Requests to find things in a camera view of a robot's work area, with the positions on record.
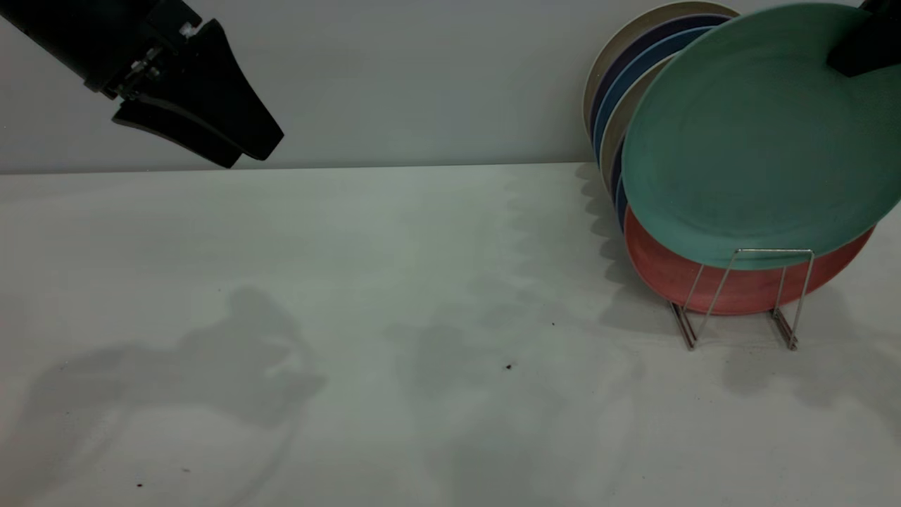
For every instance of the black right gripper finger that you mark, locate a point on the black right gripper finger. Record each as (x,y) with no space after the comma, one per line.
(873,42)

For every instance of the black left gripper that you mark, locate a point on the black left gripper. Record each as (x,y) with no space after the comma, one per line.
(162,35)

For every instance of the green round plate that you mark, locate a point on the green round plate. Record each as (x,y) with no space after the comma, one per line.
(746,141)

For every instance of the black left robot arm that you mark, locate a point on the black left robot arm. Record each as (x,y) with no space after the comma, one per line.
(56,21)

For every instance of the dark purple round plate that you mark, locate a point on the dark purple round plate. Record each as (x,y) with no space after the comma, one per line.
(704,22)
(616,162)

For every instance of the pink round plate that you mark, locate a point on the pink round plate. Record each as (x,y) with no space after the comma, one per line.
(669,278)

